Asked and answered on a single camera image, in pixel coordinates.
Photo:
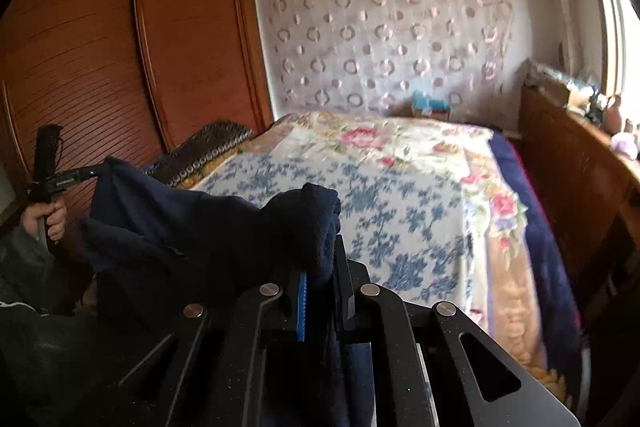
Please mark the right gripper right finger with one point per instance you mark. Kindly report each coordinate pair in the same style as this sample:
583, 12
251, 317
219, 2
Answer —
435, 366

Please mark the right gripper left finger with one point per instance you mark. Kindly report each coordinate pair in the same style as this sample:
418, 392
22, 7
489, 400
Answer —
207, 373

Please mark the navy blue printed t-shirt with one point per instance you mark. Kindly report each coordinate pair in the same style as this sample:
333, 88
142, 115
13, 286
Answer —
157, 249

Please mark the grey left sleeve forearm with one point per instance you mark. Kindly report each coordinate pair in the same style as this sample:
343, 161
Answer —
26, 266

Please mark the person's left hand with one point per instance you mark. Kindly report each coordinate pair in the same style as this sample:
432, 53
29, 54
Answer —
53, 215

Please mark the pink floral bed blanket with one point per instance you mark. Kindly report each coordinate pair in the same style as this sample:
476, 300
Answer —
521, 295

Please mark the blue floral white cloth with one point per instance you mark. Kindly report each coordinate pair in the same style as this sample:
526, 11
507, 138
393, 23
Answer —
410, 229

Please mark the wooden louvered wardrobe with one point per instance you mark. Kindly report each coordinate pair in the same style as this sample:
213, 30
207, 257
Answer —
126, 78

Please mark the black circle-patterned garment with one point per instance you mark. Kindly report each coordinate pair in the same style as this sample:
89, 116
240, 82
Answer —
205, 145

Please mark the wooden side cabinet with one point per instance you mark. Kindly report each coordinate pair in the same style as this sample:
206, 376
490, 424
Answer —
590, 194

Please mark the teal tissue box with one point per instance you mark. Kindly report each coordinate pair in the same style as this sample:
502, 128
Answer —
423, 106

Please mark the circle-patterned sheer curtain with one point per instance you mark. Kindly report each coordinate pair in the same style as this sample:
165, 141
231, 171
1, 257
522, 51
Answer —
375, 56

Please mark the bright window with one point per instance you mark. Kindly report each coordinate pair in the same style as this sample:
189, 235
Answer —
620, 29

